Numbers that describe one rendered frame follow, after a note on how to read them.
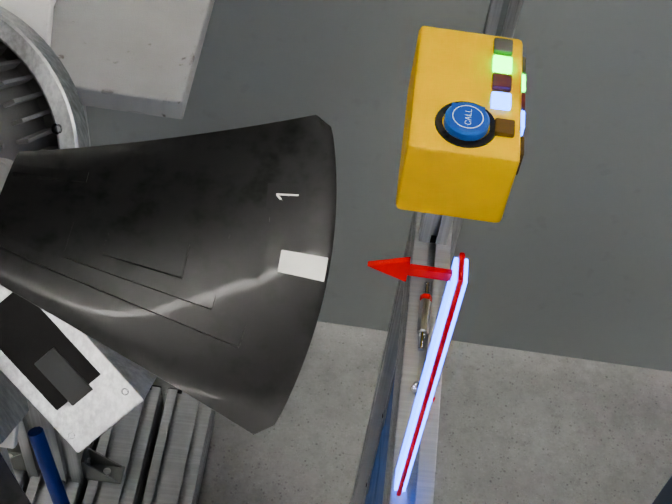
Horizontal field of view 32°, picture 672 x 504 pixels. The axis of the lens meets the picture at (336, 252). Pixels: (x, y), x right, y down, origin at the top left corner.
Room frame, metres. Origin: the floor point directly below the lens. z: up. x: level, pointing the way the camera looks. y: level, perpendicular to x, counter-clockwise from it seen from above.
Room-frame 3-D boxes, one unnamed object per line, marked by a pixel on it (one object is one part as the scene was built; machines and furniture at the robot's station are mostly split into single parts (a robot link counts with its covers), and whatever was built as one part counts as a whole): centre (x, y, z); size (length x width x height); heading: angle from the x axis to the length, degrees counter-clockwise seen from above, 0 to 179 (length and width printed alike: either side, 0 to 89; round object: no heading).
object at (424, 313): (0.66, -0.10, 0.87); 0.08 x 0.01 x 0.01; 179
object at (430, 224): (0.77, -0.10, 0.92); 0.03 x 0.03 x 0.12; 0
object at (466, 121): (0.73, -0.10, 1.08); 0.04 x 0.04 x 0.02
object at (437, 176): (0.77, -0.10, 1.02); 0.16 x 0.10 x 0.11; 0
